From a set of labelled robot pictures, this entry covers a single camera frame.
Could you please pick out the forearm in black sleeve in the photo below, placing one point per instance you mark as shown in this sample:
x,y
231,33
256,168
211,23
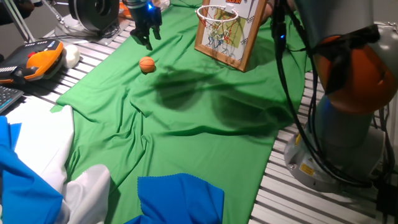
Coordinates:
x,y
9,14

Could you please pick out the small orange toy basketball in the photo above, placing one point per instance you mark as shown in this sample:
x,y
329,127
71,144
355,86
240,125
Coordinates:
x,y
146,64

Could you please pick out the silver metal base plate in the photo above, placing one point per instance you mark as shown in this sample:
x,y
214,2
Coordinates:
x,y
105,39

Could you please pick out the green cloth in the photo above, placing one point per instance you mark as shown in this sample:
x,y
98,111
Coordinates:
x,y
186,149

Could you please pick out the blue cloth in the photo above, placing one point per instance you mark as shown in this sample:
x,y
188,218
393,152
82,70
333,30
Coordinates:
x,y
180,199

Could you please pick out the forearm in brown sleeve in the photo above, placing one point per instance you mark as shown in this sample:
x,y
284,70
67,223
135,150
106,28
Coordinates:
x,y
290,3

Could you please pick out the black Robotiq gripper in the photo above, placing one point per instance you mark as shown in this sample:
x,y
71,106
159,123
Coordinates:
x,y
144,17

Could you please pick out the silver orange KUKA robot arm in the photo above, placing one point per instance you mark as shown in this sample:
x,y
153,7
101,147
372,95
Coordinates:
x,y
342,18

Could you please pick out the black keyboard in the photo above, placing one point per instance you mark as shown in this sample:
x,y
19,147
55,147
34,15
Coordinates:
x,y
7,96

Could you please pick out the white crumpled plastic item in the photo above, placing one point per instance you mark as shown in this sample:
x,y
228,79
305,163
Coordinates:
x,y
163,3

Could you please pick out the wooden framed toy basketball hoop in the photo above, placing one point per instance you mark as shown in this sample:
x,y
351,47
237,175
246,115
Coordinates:
x,y
239,31

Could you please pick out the grey metal rod device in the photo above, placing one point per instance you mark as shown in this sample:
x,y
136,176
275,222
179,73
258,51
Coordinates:
x,y
54,12

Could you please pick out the white rounded object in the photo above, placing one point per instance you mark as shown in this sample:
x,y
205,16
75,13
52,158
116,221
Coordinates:
x,y
71,56

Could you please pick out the grey slanted metal post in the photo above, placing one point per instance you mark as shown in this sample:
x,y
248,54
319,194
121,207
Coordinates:
x,y
20,21

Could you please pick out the hand of seated person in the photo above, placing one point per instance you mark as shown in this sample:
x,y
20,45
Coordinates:
x,y
268,12

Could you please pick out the orange black teach pendant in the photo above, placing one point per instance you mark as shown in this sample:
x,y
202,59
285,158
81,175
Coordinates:
x,y
40,60

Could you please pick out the hand of black sleeved person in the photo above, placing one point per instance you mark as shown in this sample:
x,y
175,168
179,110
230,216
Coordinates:
x,y
26,5

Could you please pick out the white cloth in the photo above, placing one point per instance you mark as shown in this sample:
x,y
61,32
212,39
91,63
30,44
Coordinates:
x,y
43,140

